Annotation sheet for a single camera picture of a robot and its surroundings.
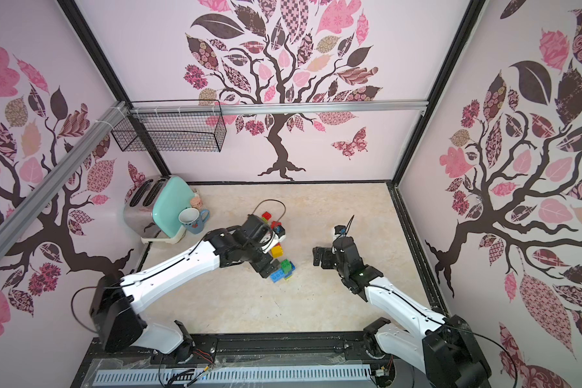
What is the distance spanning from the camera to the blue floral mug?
38.0 inches

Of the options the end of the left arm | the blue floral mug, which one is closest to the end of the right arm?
the end of the left arm

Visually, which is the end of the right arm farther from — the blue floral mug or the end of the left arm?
the blue floral mug

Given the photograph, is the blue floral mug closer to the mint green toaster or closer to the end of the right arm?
the mint green toaster

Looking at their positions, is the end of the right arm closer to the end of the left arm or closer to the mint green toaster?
the end of the left arm

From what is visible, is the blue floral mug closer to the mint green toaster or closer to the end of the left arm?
the mint green toaster

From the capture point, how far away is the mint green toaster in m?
0.90

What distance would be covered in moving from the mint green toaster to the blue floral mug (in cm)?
1

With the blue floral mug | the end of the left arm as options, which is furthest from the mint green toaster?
the end of the left arm
